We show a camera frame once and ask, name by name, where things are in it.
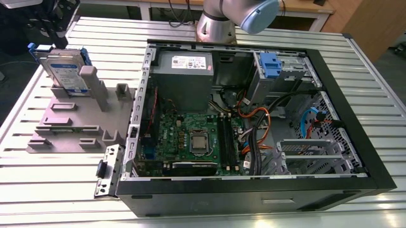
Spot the hard disk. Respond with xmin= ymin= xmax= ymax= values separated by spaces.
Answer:
xmin=27 ymin=42 xmax=94 ymax=97

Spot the red orange power wire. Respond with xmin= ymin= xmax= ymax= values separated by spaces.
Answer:
xmin=310 ymin=119 xmax=342 ymax=126

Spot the metal disk bay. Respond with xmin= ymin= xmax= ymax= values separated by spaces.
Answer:
xmin=275 ymin=139 xmax=362 ymax=175

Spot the grey parts rack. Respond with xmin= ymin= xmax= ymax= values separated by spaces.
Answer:
xmin=25 ymin=66 xmax=140 ymax=154

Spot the grey power supply unit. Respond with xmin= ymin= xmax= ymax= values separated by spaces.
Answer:
xmin=151 ymin=51 xmax=215 ymax=114

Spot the green motherboard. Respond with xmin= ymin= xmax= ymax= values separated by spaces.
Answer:
xmin=139 ymin=113 xmax=254 ymax=178

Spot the silver CPU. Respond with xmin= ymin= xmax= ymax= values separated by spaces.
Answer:
xmin=191 ymin=135 xmax=208 ymax=149

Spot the blue drive latch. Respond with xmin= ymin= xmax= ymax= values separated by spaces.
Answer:
xmin=259 ymin=52 xmax=282 ymax=79

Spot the grey metal drive cage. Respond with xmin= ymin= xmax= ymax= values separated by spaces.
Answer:
xmin=247 ymin=51 xmax=321 ymax=107

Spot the CPU socket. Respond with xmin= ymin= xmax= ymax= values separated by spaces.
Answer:
xmin=188 ymin=129 xmax=214 ymax=157

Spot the black graphics card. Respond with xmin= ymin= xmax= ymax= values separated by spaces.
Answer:
xmin=163 ymin=160 xmax=219 ymax=177

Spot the wooden desk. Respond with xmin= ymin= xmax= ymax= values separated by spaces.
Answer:
xmin=279 ymin=0 xmax=337 ymax=31

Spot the black open PC case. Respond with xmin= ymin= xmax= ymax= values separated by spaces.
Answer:
xmin=115 ymin=38 xmax=398 ymax=218

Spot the brown cabinet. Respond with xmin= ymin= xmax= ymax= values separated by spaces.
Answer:
xmin=319 ymin=0 xmax=406 ymax=62

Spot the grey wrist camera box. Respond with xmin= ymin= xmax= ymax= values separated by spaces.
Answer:
xmin=0 ymin=0 xmax=25 ymax=10

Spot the white desk frame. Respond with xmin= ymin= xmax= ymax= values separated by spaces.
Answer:
xmin=79 ymin=0 xmax=203 ymax=21

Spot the metal case bracket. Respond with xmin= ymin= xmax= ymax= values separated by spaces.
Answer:
xmin=94 ymin=143 xmax=126 ymax=198

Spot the black bracket latch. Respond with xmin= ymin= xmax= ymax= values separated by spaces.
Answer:
xmin=96 ymin=159 xmax=108 ymax=178

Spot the orange wire bundle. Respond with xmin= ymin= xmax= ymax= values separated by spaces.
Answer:
xmin=236 ymin=106 xmax=274 ymax=156

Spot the black cable bundle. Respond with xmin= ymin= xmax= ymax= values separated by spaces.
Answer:
xmin=248 ymin=90 xmax=319 ymax=176

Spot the blue data wire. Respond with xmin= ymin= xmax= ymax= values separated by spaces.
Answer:
xmin=299 ymin=106 xmax=330 ymax=138

